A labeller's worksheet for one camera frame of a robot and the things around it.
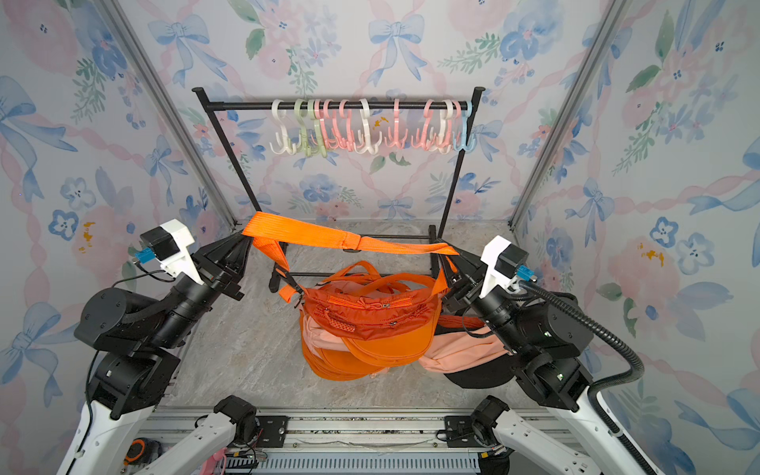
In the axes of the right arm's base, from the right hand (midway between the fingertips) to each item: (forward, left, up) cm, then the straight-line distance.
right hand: (446, 240), depth 47 cm
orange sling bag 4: (-3, +24, -42) cm, 48 cm away
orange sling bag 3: (-7, +15, -31) cm, 35 cm away
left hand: (+1, +32, +1) cm, 32 cm away
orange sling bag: (-5, +6, -30) cm, 31 cm away
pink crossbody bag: (-4, -7, -34) cm, 35 cm away
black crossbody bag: (-7, -15, -41) cm, 44 cm away
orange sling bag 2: (-5, +23, -47) cm, 53 cm away
